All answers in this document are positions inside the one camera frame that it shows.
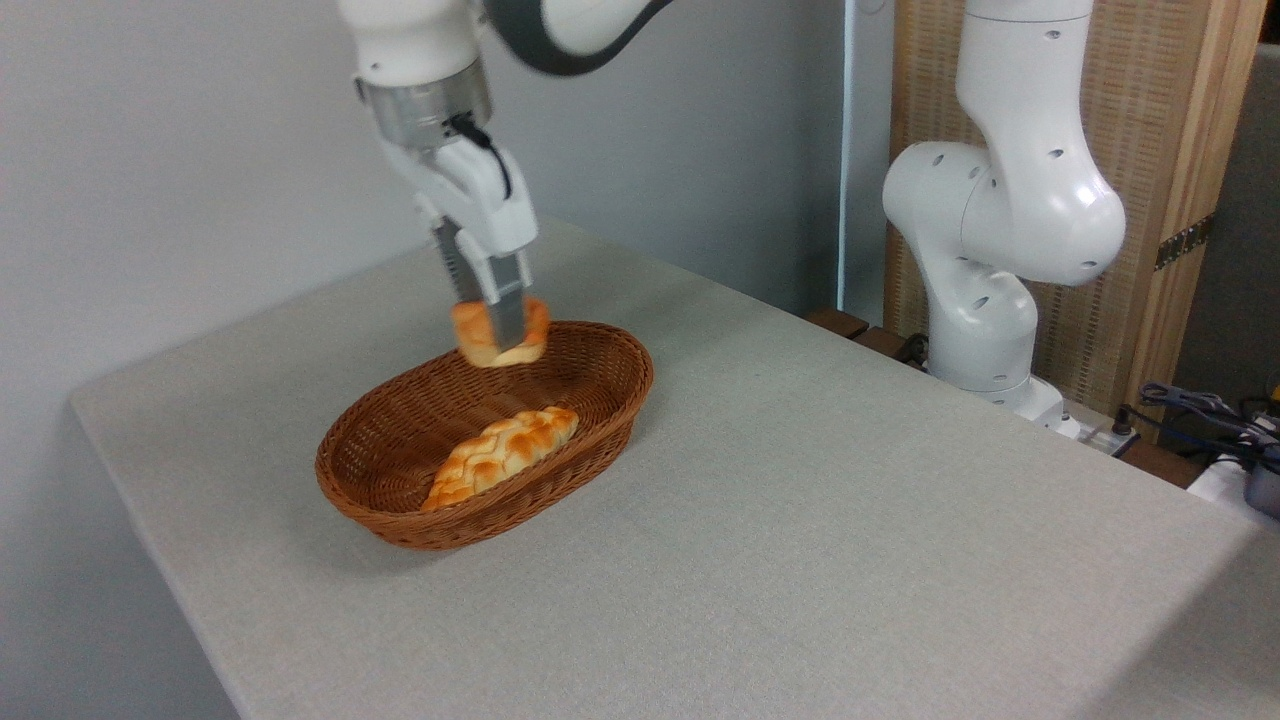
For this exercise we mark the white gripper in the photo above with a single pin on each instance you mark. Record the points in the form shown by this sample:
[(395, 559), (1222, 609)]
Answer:
[(470, 195)]

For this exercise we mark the round knotted bread roll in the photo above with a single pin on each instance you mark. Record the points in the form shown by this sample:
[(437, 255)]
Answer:
[(475, 335)]

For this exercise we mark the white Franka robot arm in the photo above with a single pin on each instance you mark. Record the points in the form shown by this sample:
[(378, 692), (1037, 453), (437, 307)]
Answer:
[(1010, 200)]

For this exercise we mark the long braided bread loaf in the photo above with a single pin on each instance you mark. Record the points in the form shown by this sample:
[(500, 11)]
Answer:
[(500, 452)]

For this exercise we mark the brown oval wicker basket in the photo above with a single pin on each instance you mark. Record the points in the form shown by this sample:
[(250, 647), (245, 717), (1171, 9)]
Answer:
[(400, 440)]

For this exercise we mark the silver metal wrist flange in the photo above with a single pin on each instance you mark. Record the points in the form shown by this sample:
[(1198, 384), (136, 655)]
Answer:
[(420, 108)]

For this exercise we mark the wooden woven screen panel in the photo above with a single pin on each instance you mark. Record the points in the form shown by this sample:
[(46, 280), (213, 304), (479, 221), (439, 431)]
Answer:
[(1150, 130)]

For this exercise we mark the black metal screen hinge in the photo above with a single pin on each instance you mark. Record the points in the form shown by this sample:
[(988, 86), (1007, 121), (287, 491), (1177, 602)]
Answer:
[(1185, 241)]

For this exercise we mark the white vertical wall trim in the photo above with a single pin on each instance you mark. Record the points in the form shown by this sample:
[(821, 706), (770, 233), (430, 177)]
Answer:
[(850, 150)]

